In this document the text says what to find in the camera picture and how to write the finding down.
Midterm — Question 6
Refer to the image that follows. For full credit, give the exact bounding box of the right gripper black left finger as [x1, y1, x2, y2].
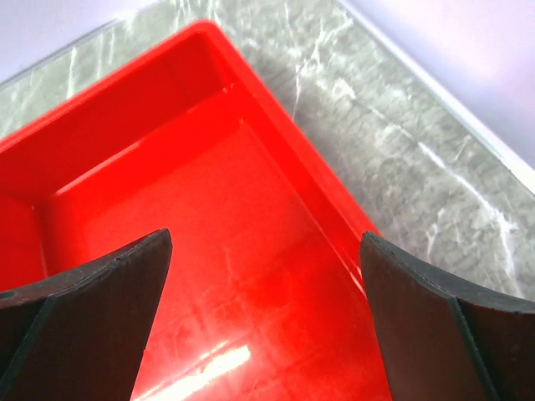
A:
[1, 229, 172, 400]

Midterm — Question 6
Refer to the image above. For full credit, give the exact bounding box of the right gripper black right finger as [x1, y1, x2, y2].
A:
[359, 231, 534, 400]

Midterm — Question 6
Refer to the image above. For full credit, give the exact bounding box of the red plastic tray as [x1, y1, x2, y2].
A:
[1, 21, 390, 400]

